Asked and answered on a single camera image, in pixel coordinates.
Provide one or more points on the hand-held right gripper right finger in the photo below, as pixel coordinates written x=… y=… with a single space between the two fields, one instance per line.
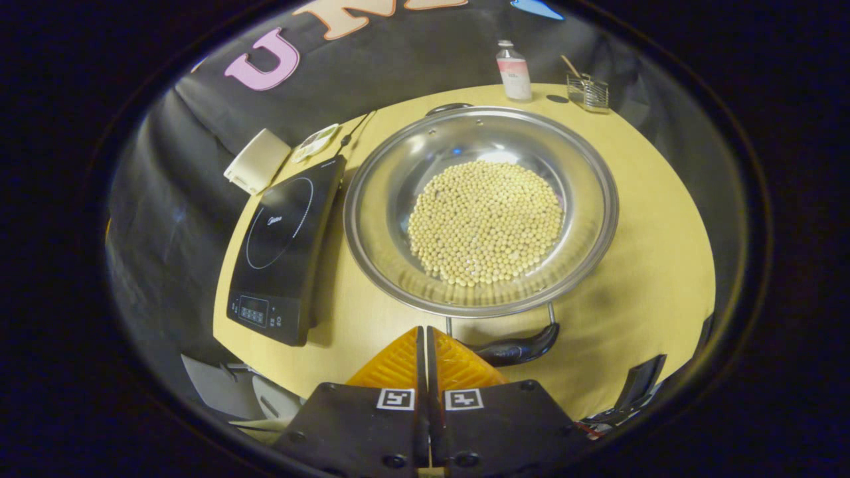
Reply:
x=511 y=425

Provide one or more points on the pile of soybeans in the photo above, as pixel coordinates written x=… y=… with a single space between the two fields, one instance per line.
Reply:
x=485 y=222

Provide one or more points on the white plastic box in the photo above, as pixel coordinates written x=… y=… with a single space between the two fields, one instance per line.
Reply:
x=255 y=161

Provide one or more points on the black induction cooktop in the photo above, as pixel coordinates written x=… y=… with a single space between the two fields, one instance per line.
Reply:
x=279 y=245

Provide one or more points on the wooden stick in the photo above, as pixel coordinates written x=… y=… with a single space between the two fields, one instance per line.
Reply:
x=570 y=65

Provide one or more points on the white divided grain tray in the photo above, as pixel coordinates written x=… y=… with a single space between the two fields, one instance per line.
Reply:
x=315 y=142

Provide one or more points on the clear bottle with pink label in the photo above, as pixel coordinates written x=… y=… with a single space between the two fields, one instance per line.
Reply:
x=515 y=76

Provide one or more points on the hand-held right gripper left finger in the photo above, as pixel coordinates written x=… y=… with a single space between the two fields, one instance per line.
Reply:
x=352 y=425

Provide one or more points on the stainless steel pot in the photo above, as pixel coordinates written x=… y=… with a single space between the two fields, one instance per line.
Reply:
x=385 y=219

